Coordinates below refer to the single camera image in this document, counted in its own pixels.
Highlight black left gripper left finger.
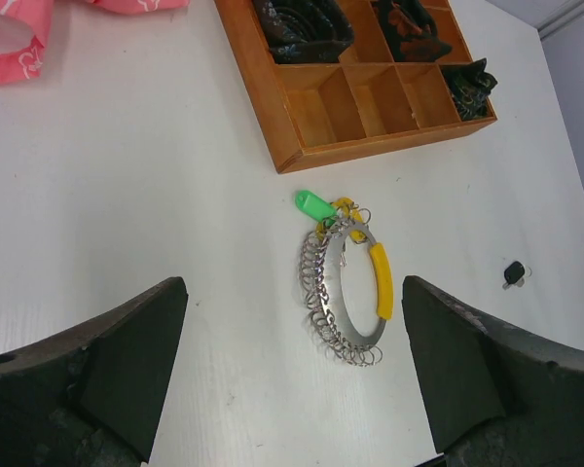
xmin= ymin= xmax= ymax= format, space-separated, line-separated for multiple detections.
xmin=0 ymin=277 xmax=189 ymax=466

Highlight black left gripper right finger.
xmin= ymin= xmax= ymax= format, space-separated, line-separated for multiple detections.
xmin=402 ymin=275 xmax=584 ymax=466

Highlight metal keyring with yellow grip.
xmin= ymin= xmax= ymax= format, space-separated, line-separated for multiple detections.
xmin=299 ymin=217 xmax=395 ymax=368

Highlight green key tag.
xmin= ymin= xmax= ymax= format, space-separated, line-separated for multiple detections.
xmin=294 ymin=190 xmax=337 ymax=223

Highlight black headed key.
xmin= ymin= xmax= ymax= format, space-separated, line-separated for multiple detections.
xmin=502 ymin=261 xmax=532 ymax=290

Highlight pink patterned cloth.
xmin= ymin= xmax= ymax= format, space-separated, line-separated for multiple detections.
xmin=0 ymin=0 xmax=189 ymax=86

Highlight wooden compartment tray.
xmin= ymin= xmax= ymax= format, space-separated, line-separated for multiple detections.
xmin=216 ymin=1 xmax=496 ymax=174

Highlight dark rolled tie orange flowers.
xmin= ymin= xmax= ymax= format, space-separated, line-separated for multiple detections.
xmin=372 ymin=0 xmax=453 ymax=62

